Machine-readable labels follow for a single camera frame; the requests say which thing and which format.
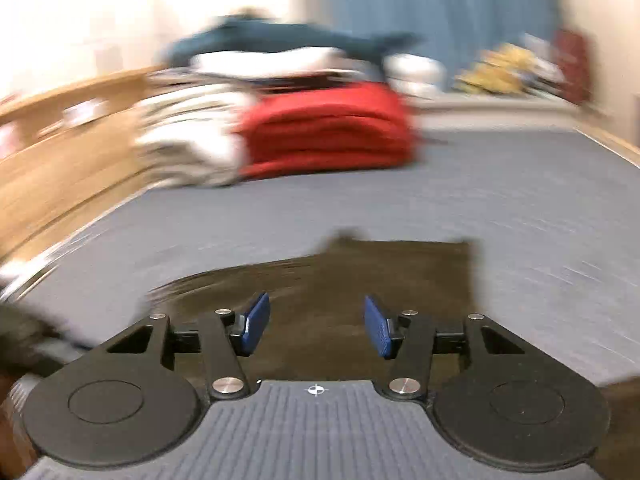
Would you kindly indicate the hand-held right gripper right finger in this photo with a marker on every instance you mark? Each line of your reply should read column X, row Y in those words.
column 376, row 327

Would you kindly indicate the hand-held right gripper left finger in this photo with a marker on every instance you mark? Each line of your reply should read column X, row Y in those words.
column 255, row 322

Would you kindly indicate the olive green knitted blanket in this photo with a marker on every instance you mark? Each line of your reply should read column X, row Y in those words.
column 320, row 285

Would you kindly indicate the grey blue bed mattress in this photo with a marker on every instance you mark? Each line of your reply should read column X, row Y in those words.
column 525, row 240

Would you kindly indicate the white striped folded bedding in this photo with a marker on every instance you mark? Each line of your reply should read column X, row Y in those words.
column 190, row 135

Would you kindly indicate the red folded blanket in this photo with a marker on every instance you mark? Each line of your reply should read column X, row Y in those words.
column 325, row 132

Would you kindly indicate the white pillow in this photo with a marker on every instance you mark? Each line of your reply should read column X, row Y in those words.
column 417, row 74

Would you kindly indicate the white folded cloth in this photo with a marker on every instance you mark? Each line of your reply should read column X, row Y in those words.
column 280, row 62

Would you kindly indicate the teal cloth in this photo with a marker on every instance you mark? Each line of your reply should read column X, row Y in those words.
column 280, row 37

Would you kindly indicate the pile of yellow items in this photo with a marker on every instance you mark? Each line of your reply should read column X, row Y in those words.
column 510, row 70

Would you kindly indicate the blue curtain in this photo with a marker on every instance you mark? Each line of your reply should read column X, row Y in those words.
column 440, row 15

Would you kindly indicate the dark red object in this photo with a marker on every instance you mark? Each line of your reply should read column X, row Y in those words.
column 574, row 65

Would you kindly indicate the wooden bed frame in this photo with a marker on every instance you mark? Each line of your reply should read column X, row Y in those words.
column 65, row 160

